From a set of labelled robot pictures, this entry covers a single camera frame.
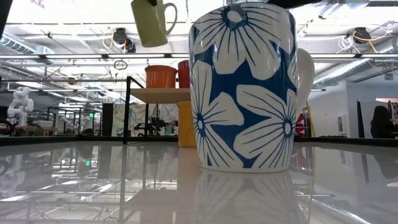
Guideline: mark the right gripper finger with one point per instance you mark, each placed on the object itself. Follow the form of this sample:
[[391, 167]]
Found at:
[[295, 3]]

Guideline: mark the pale green mug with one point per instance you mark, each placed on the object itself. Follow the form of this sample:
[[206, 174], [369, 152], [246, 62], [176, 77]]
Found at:
[[152, 25]]

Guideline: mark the orange mug black rim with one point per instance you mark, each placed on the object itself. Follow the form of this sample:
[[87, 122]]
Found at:
[[160, 77]]

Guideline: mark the red mug white interior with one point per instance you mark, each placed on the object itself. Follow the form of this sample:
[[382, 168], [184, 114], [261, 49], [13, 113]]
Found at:
[[183, 74]]

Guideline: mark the blue white flower mug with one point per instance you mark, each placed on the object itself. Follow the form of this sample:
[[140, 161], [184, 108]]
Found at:
[[248, 93]]

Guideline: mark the yellow speckled mug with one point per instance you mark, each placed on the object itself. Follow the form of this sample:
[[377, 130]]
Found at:
[[185, 124]]

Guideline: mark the black background robot arm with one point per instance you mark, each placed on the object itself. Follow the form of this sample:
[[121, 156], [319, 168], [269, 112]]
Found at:
[[155, 126]]

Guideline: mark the red object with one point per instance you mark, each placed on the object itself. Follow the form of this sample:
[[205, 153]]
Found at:
[[301, 126]]

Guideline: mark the black cabinet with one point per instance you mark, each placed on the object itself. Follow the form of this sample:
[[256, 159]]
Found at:
[[108, 119]]

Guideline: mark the person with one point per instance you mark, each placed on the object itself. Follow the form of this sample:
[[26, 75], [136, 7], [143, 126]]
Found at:
[[381, 124]]

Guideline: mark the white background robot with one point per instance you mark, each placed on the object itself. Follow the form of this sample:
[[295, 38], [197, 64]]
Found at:
[[21, 105]]

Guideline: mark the silver ceiling duct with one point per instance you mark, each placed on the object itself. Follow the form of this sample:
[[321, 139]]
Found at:
[[357, 67], [18, 45]]

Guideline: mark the wooden shelf black frame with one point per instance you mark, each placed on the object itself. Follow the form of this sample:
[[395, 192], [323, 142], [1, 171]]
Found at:
[[161, 95]]

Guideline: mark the white wall box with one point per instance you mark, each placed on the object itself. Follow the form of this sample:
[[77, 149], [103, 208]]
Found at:
[[341, 124]]

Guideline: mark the black table edge rail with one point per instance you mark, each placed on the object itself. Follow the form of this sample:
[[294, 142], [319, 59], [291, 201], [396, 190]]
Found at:
[[342, 140]]

